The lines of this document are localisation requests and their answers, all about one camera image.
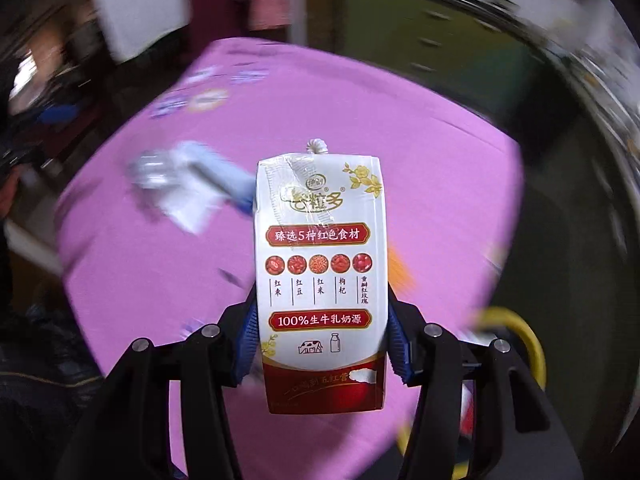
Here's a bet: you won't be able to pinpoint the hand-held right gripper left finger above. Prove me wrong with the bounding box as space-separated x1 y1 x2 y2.
97 287 262 480

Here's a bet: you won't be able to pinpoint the dark green sink cabinets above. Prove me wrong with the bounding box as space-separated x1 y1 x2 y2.
345 0 626 361

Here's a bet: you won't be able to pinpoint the white red milk carton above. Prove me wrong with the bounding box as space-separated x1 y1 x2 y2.
253 137 390 415

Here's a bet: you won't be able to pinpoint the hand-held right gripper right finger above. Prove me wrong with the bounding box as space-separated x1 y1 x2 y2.
387 290 584 480

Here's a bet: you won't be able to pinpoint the white blue wrapper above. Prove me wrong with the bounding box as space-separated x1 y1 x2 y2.
172 141 257 211

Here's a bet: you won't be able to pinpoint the black yellow-rimmed trash bin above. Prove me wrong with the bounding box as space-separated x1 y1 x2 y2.
395 306 547 480

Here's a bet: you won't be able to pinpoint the dark cloth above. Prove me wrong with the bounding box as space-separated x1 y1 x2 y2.
0 305 106 480

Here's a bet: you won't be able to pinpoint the orange foam fruit net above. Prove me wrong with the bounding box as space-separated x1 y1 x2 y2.
389 242 417 306

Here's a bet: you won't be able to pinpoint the white hanging sheet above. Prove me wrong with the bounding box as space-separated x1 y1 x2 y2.
80 0 201 63

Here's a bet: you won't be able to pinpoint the pink floral tablecloth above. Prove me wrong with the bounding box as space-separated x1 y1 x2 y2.
52 37 523 480

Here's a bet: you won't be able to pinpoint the dark granite countertop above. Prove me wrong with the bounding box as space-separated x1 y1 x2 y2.
400 0 640 171

